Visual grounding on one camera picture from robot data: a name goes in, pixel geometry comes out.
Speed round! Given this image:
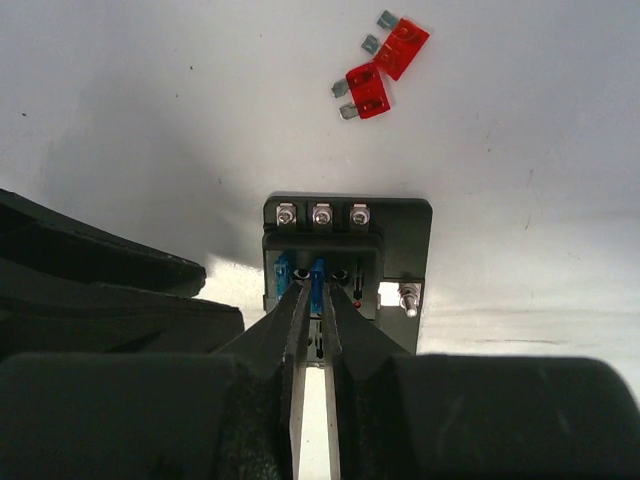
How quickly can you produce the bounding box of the black fuse box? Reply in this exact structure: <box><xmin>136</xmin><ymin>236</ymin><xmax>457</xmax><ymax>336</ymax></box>
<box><xmin>262</xmin><ymin>195</ymin><xmax>433</xmax><ymax>367</ymax></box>

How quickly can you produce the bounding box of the blue fuse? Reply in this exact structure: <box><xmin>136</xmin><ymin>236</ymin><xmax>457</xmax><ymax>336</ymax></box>
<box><xmin>273</xmin><ymin>253</ymin><xmax>292</xmax><ymax>302</ymax></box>
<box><xmin>310</xmin><ymin>257</ymin><xmax>325</xmax><ymax>317</ymax></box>

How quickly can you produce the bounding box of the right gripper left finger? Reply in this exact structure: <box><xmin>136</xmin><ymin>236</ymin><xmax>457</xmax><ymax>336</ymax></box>
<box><xmin>214</xmin><ymin>280</ymin><xmax>311</xmax><ymax>479</ymax></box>

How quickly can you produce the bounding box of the red fuse middle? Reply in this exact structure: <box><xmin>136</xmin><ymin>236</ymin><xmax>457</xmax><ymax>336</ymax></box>
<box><xmin>361</xmin><ymin>10</ymin><xmax>430</xmax><ymax>81</ymax></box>

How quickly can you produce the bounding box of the red fuse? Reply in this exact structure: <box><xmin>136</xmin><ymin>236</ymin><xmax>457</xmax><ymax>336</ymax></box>
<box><xmin>331</xmin><ymin>62</ymin><xmax>391</xmax><ymax>120</ymax></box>
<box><xmin>361</xmin><ymin>10</ymin><xmax>430</xmax><ymax>81</ymax></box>

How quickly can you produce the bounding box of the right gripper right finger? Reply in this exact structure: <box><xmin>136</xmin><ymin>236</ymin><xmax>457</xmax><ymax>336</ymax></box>
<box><xmin>322</xmin><ymin>283</ymin><xmax>409</xmax><ymax>479</ymax></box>

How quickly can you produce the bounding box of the red fuse lower left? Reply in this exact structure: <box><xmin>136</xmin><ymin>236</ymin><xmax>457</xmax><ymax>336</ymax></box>
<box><xmin>331</xmin><ymin>62</ymin><xmax>391</xmax><ymax>120</ymax></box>

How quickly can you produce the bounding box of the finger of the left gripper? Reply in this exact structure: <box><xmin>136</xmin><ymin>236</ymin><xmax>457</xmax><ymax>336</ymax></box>
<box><xmin>1</xmin><ymin>190</ymin><xmax>206</xmax><ymax>297</ymax></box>
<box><xmin>1</xmin><ymin>261</ymin><xmax>244</xmax><ymax>358</ymax></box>

